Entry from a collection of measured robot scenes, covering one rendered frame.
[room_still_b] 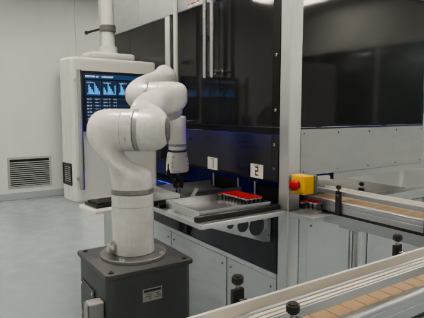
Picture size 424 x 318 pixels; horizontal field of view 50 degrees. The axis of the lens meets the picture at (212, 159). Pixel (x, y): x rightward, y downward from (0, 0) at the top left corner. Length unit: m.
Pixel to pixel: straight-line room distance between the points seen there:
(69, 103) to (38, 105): 4.62
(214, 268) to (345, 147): 0.88
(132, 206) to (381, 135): 1.33
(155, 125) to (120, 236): 0.33
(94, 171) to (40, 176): 4.66
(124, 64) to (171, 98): 0.99
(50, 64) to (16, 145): 1.28
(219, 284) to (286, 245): 0.56
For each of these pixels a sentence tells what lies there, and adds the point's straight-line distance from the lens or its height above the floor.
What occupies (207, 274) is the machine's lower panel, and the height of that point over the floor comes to 0.44.
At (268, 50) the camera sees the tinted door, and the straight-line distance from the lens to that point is 1.91.
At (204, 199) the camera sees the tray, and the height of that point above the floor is 0.90.
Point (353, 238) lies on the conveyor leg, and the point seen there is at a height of 0.80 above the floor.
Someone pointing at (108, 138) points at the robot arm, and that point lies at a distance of 1.26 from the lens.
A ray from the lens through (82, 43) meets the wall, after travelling 7.28.
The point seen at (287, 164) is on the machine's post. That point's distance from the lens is 1.80.
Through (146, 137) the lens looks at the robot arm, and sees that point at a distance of 1.23.
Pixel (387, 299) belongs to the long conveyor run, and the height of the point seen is 0.93.
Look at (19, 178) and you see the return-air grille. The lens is 7.02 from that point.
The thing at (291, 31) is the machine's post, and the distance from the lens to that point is 1.81.
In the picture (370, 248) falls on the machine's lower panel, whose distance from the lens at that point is 2.28.
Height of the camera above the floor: 1.28
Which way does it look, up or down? 6 degrees down
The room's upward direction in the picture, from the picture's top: straight up
